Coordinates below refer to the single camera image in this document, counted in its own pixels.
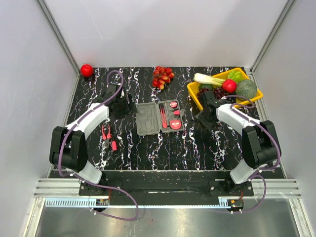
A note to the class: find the red cherry bunch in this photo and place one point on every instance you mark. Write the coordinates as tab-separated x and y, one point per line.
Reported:
162	76

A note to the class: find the green leafy vegetable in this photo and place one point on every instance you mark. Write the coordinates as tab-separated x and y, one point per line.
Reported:
234	75

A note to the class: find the dark red grape bunch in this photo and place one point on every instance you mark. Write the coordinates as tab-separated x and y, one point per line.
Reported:
218	92

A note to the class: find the black grape bunch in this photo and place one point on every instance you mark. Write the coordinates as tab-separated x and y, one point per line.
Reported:
232	99

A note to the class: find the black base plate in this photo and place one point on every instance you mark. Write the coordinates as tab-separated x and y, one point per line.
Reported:
159	190

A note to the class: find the white green leek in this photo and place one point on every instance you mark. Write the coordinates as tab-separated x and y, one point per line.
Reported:
205	79

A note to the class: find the red apple in corner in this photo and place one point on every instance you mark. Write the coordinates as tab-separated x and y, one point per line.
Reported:
86	70

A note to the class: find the red hex key set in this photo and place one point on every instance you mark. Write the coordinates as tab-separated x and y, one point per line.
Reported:
176	113

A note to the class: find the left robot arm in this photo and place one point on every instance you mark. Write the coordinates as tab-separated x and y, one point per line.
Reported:
68	147

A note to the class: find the red handled pliers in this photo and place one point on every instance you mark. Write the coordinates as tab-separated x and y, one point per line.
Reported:
106	135

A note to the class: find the green avocado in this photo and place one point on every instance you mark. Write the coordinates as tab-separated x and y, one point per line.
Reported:
206	86

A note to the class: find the green cantaloupe melon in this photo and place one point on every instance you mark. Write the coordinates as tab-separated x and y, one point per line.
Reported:
246	88

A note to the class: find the red utility knife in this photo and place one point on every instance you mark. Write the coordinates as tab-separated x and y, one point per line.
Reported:
163	116

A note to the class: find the red apple in tray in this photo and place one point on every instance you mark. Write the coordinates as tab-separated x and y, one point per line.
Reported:
229	85

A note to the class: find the grey plastic tool case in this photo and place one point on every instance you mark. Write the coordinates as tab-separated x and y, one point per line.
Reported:
148	119

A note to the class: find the red tape measure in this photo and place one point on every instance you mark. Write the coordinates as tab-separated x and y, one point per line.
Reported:
175	124

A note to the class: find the clear test pen screwdriver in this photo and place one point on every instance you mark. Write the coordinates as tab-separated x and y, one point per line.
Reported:
166	106

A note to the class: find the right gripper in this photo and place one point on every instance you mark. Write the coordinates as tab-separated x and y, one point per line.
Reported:
200	117

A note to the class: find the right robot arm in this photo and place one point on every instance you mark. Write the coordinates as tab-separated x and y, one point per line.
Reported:
260	145

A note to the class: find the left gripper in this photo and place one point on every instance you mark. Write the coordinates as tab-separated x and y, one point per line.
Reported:
130	108

